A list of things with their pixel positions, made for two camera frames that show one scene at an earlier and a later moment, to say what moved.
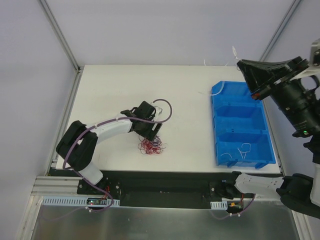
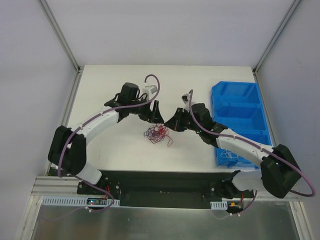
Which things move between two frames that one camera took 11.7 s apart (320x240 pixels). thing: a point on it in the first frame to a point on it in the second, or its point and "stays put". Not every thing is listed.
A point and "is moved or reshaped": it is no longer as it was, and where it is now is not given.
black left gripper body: (152, 132) to (152, 113)
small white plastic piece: (315, 53) to (185, 99)
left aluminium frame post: (64, 43) stays put
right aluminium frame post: (280, 30) stays put
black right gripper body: (279, 81) to (180, 119)
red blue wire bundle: (153, 147) is moved or reshaped
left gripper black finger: (151, 134) to (156, 117)
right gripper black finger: (257, 74) to (175, 122)
